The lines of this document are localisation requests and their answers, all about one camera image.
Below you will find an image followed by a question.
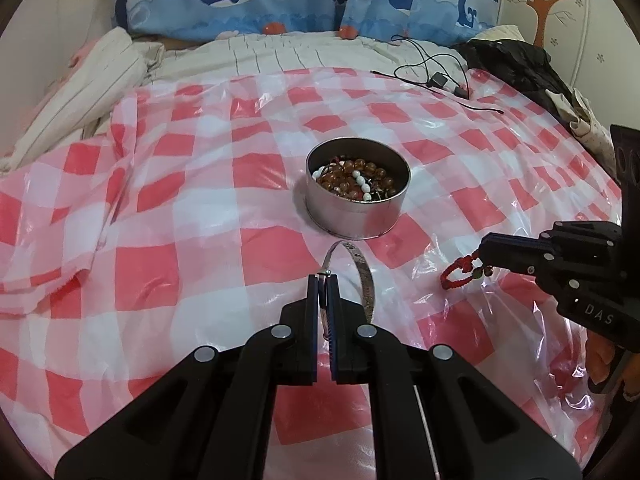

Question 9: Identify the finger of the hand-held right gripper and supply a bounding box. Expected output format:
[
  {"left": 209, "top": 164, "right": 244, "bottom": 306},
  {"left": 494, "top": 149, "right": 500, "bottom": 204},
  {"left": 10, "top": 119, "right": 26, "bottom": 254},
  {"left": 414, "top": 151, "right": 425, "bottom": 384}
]
[
  {"left": 472, "top": 247, "right": 626, "bottom": 306},
  {"left": 480, "top": 221, "right": 623, "bottom": 253}
]

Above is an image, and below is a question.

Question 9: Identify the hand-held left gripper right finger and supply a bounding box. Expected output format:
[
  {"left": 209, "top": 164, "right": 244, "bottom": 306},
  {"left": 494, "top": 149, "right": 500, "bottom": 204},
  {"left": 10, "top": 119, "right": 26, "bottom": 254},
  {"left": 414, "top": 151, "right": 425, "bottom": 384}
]
[{"left": 326, "top": 274, "right": 583, "bottom": 480}]

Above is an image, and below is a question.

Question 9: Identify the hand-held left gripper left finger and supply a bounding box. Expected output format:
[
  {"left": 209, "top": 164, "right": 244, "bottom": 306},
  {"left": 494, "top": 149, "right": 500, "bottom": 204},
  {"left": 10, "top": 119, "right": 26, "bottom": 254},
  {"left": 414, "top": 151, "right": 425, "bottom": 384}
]
[{"left": 54, "top": 273, "right": 321, "bottom": 480}]

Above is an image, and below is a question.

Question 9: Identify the red cord charm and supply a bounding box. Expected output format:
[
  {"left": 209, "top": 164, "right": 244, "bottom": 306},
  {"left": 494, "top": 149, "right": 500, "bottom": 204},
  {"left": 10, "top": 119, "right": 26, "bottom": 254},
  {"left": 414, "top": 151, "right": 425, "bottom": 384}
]
[{"left": 440, "top": 255, "right": 496, "bottom": 291}]

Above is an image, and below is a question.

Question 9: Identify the silver bangle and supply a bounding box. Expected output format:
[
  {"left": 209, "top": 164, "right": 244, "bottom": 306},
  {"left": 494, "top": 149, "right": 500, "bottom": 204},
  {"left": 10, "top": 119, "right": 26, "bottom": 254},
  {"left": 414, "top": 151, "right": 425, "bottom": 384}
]
[{"left": 320, "top": 240, "right": 376, "bottom": 341}]

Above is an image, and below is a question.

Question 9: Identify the round metal tin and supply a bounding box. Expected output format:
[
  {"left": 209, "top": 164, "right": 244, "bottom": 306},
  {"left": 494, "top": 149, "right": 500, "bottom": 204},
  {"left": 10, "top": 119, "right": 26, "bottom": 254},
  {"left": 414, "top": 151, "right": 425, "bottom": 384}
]
[{"left": 305, "top": 137, "right": 412, "bottom": 241}]

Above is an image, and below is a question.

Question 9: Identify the amber and white bead bracelet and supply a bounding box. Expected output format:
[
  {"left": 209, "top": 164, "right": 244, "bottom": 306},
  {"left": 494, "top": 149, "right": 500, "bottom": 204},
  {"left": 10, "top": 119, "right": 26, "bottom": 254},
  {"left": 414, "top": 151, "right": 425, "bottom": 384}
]
[{"left": 314, "top": 157, "right": 401, "bottom": 203}]

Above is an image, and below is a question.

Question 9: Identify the beige cloth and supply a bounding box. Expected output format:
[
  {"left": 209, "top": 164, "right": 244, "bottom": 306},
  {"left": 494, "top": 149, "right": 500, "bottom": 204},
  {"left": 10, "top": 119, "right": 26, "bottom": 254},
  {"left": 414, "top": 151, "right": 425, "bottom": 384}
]
[{"left": 545, "top": 87, "right": 618, "bottom": 171}]

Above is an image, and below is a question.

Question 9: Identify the black jacket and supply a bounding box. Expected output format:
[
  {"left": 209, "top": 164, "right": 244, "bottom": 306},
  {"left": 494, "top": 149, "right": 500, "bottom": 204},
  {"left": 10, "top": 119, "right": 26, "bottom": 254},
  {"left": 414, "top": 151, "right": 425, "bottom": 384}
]
[{"left": 452, "top": 39, "right": 576, "bottom": 111}]

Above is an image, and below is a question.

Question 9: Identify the red checkered plastic sheet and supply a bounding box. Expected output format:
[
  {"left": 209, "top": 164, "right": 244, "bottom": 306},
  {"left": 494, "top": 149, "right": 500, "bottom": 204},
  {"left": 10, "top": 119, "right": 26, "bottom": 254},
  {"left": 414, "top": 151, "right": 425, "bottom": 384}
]
[{"left": 0, "top": 66, "right": 626, "bottom": 480}]

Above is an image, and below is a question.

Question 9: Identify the cream cloth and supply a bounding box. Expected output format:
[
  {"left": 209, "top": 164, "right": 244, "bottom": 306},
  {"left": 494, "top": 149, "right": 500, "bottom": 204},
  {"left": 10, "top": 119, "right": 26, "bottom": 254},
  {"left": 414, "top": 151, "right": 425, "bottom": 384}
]
[{"left": 472, "top": 25, "right": 526, "bottom": 46}]

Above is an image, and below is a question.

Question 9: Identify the cream striped quilt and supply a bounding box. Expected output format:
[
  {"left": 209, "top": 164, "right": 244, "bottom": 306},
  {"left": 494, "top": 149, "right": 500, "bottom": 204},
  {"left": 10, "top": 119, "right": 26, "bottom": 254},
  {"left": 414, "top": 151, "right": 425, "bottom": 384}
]
[{"left": 0, "top": 27, "right": 166, "bottom": 173}]

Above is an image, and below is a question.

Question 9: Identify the black charging cable with adapter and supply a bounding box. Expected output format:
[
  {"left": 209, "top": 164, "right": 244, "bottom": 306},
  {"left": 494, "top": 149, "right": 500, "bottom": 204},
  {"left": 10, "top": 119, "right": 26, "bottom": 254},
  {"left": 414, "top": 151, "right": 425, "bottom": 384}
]
[{"left": 371, "top": 35, "right": 471, "bottom": 100}]

